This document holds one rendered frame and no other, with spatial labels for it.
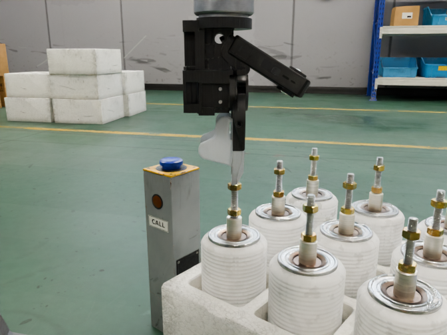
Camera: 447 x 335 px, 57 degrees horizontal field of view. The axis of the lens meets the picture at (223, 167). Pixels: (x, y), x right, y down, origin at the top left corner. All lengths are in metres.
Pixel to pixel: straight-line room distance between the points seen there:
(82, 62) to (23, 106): 0.62
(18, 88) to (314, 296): 3.25
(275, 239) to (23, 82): 3.06
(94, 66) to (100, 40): 3.38
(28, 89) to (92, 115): 0.56
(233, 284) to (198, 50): 0.31
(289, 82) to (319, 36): 5.15
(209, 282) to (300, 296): 0.14
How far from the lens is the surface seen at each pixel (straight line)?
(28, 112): 3.54
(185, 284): 0.63
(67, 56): 3.28
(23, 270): 1.14
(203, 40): 0.54
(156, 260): 0.77
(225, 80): 0.52
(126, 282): 1.01
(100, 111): 3.20
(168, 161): 0.71
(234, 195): 0.58
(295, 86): 0.54
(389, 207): 0.76
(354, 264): 0.62
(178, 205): 0.71
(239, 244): 0.57
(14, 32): 7.36
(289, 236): 0.67
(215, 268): 0.59
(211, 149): 0.54
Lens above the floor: 0.51
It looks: 15 degrees down
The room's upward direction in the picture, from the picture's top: straight up
